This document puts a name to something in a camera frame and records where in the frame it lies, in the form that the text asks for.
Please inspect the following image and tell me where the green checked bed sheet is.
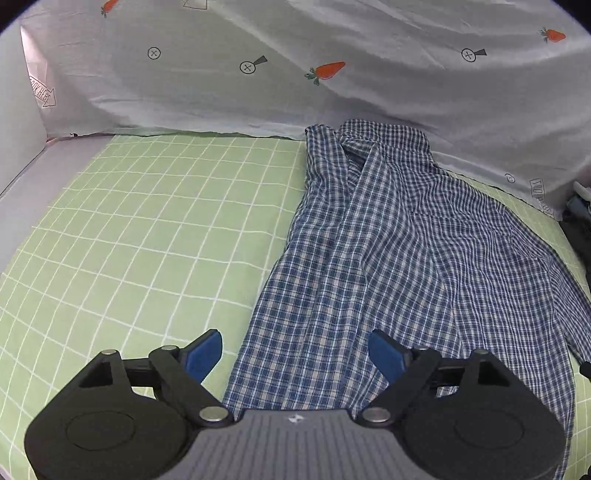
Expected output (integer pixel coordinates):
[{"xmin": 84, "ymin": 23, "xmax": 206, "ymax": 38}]
[{"xmin": 0, "ymin": 131, "xmax": 591, "ymax": 480}]

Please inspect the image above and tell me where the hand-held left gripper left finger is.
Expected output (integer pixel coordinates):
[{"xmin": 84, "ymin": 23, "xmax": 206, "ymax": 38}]
[{"xmin": 78, "ymin": 329, "xmax": 234, "ymax": 428}]

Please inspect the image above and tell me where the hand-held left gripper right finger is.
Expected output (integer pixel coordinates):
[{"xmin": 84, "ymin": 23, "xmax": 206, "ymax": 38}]
[{"xmin": 359, "ymin": 329, "xmax": 519, "ymax": 426}]

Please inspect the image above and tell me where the blue plaid shirt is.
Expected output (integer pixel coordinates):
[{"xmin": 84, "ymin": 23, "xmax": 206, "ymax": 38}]
[{"xmin": 222, "ymin": 119, "xmax": 591, "ymax": 480}]

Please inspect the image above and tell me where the black garment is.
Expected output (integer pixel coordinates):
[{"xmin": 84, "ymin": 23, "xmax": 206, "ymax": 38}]
[{"xmin": 560, "ymin": 218, "xmax": 591, "ymax": 278}]

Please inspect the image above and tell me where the white carrot print sheet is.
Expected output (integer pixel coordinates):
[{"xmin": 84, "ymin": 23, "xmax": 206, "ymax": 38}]
[{"xmin": 18, "ymin": 0, "xmax": 591, "ymax": 222}]

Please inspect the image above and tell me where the blue denim garment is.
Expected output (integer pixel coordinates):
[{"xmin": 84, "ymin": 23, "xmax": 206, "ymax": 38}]
[{"xmin": 569, "ymin": 181, "xmax": 591, "ymax": 220}]

